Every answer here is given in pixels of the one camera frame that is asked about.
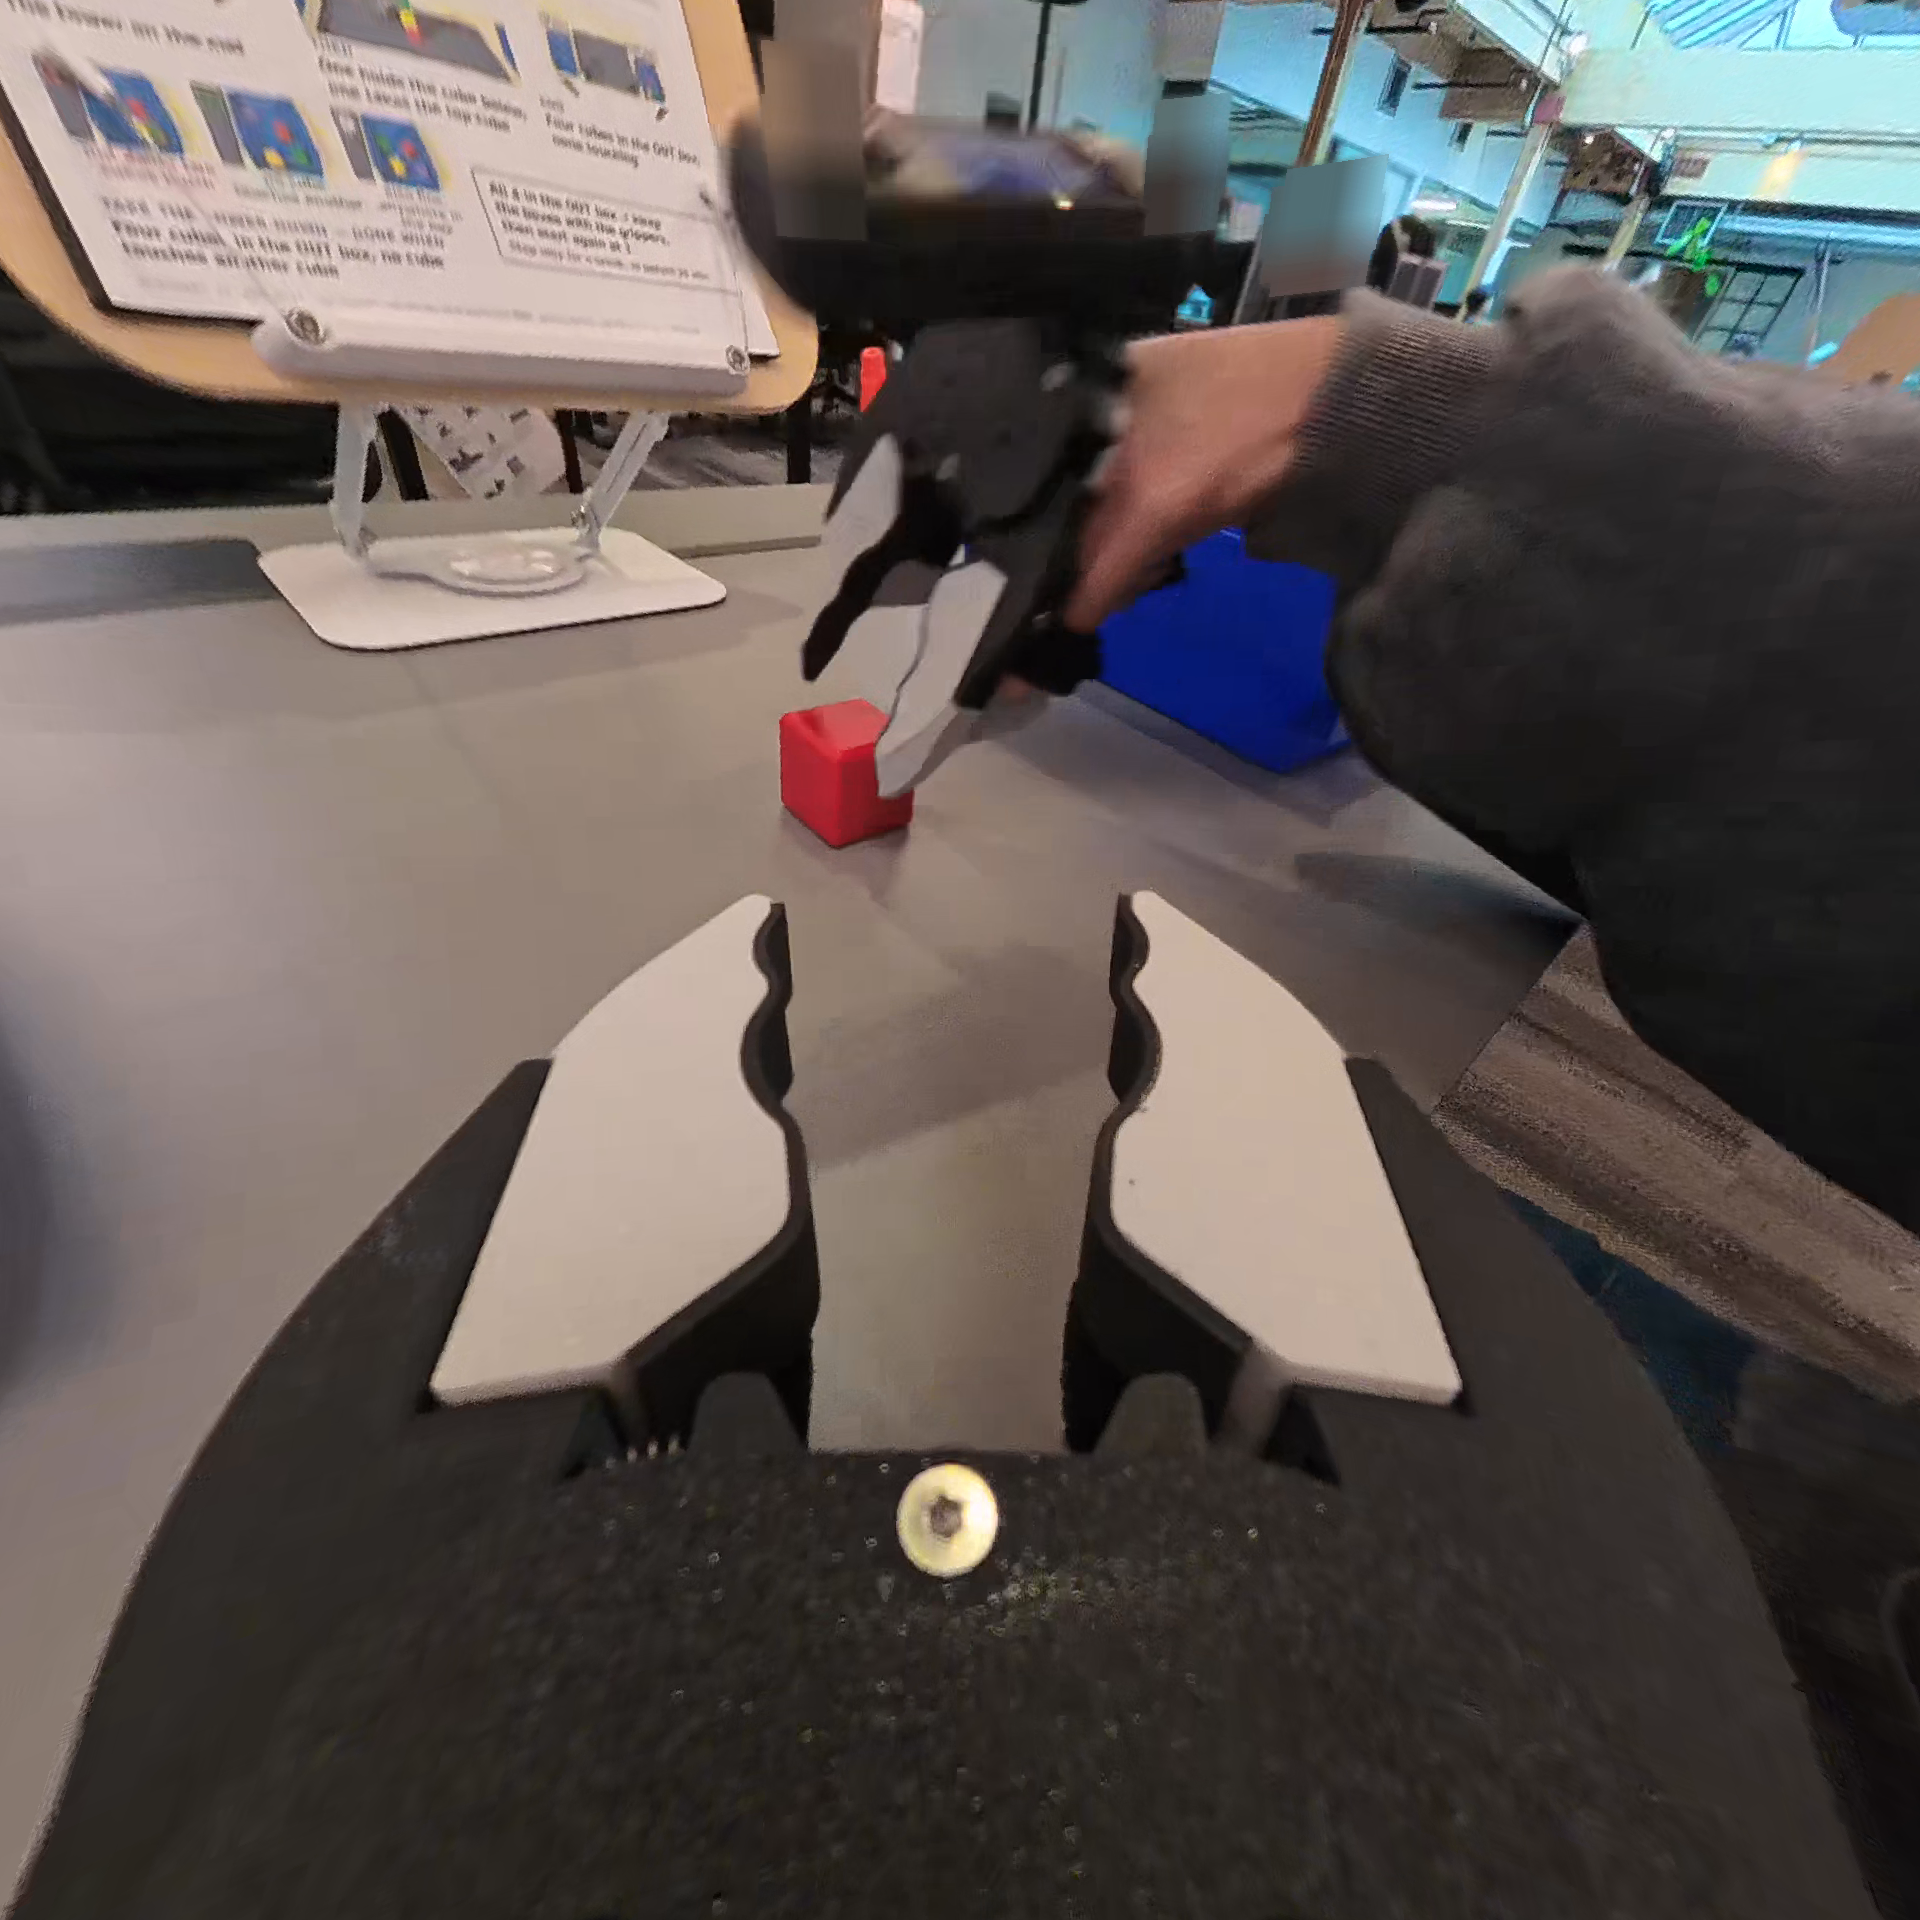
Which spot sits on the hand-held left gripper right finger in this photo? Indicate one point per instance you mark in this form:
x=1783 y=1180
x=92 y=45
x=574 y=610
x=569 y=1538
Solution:
x=1275 y=1201

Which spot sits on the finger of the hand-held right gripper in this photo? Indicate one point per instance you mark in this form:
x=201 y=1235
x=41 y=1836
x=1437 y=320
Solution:
x=952 y=646
x=872 y=504

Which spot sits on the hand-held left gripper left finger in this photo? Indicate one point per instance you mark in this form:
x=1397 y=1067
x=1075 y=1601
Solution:
x=644 y=1201

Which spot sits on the red cube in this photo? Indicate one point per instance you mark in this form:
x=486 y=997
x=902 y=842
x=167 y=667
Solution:
x=834 y=780

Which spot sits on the blue plastic bin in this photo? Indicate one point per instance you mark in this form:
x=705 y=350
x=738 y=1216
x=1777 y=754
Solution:
x=1229 y=661

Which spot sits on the person's right forearm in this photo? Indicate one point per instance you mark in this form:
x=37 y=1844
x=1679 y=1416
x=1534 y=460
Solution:
x=1576 y=675

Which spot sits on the grey desk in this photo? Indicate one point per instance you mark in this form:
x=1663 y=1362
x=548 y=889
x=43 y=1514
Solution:
x=301 y=901

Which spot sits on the person's right hand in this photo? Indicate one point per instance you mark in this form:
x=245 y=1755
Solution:
x=1201 y=449

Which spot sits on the orange traffic cone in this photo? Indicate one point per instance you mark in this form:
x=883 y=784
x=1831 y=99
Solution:
x=873 y=383

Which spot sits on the printed instruction sheet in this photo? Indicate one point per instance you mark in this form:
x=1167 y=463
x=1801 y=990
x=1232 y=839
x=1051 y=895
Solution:
x=450 y=181

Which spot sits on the wooden board document stand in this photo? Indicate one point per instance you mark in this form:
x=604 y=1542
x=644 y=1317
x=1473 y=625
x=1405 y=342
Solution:
x=134 y=344

